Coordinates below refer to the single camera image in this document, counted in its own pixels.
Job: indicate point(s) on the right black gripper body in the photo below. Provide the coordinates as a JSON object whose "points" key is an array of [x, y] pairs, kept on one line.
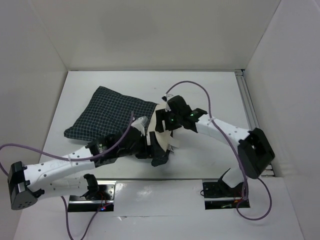
{"points": [[161, 121]]}

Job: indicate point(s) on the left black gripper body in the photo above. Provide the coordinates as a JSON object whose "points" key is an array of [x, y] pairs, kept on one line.
{"points": [[140, 149]]}

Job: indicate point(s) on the cream pillow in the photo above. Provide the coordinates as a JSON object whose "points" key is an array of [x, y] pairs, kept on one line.
{"points": [[163, 138]]}

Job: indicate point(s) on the dark plaid pillowcase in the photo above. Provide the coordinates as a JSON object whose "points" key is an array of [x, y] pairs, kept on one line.
{"points": [[107, 113]]}

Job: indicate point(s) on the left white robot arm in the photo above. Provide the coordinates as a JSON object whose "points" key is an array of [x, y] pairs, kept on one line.
{"points": [[28, 184]]}

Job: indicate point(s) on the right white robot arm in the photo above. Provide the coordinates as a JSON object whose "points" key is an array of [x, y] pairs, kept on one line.
{"points": [[252, 147]]}

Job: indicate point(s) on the white pillow care label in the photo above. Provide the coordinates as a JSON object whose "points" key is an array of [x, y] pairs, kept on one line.
{"points": [[173, 143]]}

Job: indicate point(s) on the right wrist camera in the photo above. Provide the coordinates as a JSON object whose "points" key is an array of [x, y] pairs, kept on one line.
{"points": [[166, 97]]}

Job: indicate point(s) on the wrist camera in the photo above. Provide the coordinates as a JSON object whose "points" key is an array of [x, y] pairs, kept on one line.
{"points": [[166, 97], [141, 124]]}

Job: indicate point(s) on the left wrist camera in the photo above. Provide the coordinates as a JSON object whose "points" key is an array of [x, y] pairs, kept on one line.
{"points": [[141, 124]]}

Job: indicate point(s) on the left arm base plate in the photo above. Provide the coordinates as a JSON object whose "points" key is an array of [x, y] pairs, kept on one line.
{"points": [[104, 199]]}

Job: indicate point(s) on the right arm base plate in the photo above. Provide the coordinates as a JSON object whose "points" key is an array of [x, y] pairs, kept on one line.
{"points": [[219, 196]]}

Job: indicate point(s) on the aluminium rail right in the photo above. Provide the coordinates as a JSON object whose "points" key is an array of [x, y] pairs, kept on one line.
{"points": [[246, 100]]}

